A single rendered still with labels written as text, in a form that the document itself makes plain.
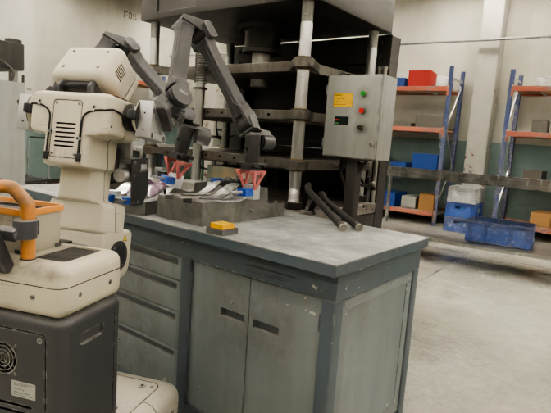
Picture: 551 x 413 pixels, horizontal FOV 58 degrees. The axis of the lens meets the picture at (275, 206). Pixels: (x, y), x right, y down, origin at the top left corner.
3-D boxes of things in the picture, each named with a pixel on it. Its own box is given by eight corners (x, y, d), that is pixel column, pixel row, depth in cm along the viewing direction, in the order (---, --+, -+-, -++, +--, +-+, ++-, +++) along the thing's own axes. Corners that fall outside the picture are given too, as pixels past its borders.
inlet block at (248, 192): (235, 201, 177) (236, 186, 176) (225, 199, 180) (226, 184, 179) (259, 199, 187) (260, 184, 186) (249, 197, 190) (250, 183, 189)
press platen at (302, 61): (309, 94, 235) (312, 53, 232) (141, 94, 313) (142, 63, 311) (385, 110, 299) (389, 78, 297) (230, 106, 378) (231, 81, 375)
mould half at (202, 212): (201, 226, 183) (202, 190, 181) (157, 215, 198) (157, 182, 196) (283, 215, 222) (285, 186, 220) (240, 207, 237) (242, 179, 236)
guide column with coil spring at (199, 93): (192, 247, 300) (202, 25, 282) (186, 246, 303) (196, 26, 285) (198, 246, 304) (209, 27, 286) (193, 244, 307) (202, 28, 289)
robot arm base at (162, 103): (129, 106, 151) (165, 108, 148) (142, 92, 157) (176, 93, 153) (138, 129, 157) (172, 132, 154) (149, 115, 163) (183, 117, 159)
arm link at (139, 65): (115, 57, 202) (121, 38, 194) (125, 55, 206) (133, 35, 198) (180, 134, 197) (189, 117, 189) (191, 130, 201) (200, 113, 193)
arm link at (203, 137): (178, 122, 199) (184, 107, 193) (204, 129, 204) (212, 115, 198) (176, 144, 192) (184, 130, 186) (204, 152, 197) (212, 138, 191)
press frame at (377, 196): (362, 324, 317) (390, 33, 292) (216, 278, 396) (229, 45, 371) (373, 318, 329) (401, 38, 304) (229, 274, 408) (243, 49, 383)
